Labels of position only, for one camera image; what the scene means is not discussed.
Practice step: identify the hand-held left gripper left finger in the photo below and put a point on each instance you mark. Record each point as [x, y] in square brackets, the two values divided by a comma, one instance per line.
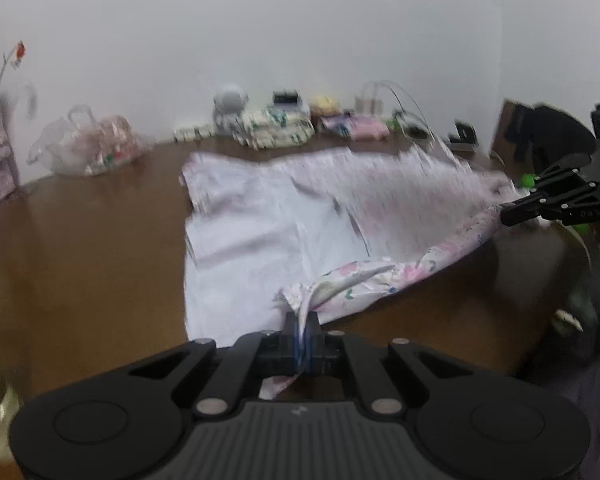
[295, 347]

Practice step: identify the white round-headed figurine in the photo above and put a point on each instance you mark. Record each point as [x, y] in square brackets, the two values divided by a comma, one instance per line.
[229, 105]

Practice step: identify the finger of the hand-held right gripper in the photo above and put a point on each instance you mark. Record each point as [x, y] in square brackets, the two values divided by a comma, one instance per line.
[565, 172]
[535, 210]

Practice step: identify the pink fabric pouch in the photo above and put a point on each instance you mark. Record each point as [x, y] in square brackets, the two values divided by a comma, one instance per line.
[360, 127]

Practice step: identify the black cloth on chair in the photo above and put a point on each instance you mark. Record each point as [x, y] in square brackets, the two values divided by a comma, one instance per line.
[555, 130]

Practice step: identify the green plastic case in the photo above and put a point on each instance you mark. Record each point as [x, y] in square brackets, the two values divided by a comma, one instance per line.
[394, 121]

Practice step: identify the wooden chair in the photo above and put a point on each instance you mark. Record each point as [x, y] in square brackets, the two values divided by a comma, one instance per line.
[505, 125]

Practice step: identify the pink floral garment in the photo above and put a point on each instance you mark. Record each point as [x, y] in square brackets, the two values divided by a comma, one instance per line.
[260, 230]

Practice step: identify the white charger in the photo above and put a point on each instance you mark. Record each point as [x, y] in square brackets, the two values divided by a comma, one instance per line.
[377, 105]
[362, 105]

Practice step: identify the black and white box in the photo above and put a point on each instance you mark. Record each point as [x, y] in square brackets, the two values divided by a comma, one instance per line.
[286, 100]

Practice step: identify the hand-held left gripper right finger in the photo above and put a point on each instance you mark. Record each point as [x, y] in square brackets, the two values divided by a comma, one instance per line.
[315, 355]

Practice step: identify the green foam roller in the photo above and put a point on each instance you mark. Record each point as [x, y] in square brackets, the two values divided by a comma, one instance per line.
[530, 179]

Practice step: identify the cream green-patterned garment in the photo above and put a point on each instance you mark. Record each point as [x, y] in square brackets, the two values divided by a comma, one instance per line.
[275, 127]

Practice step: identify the clear plastic bag with food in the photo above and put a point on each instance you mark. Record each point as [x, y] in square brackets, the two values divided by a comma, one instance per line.
[90, 145]

